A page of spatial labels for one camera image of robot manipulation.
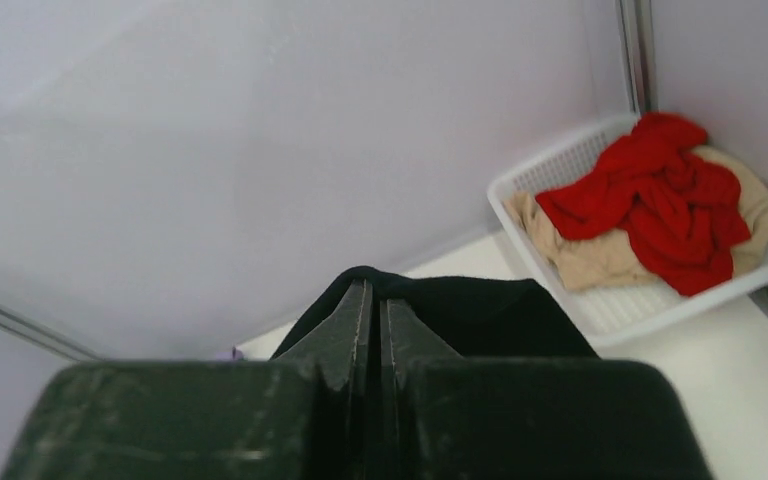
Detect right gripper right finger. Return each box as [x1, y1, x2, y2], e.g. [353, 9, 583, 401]
[379, 301, 712, 479]

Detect beige t shirt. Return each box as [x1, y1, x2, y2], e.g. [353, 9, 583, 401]
[503, 145, 768, 296]

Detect aluminium frame post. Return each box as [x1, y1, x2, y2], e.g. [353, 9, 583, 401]
[616, 0, 658, 115]
[0, 306, 103, 361]

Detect folded purple t shirt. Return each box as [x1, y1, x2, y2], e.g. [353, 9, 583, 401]
[215, 347, 245, 361]

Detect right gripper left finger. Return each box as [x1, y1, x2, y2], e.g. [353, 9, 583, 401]
[1, 281, 373, 479]

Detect left aluminium frame post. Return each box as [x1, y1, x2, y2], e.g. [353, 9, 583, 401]
[0, 306, 103, 361]

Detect black t shirt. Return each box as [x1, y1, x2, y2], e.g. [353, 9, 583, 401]
[273, 266, 598, 358]

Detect right aluminium frame post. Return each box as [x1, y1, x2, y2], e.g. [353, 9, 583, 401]
[616, 0, 658, 115]

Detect white plastic basket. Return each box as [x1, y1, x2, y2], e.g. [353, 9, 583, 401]
[487, 113, 768, 348]

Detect red t shirt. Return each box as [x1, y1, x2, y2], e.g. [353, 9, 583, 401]
[536, 112, 750, 296]

